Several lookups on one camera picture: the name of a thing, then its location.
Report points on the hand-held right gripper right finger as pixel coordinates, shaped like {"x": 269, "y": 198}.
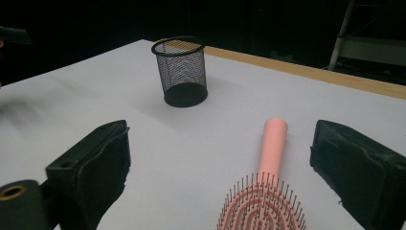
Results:
{"x": 360, "y": 169}

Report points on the black mesh pen holder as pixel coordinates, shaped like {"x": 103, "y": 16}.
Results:
{"x": 181, "y": 72}

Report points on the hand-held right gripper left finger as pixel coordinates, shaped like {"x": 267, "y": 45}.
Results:
{"x": 95, "y": 166}

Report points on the pink hairbrush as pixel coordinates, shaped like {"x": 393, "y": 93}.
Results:
{"x": 266, "y": 191}

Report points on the metal stand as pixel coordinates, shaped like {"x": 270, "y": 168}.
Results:
{"x": 367, "y": 48}

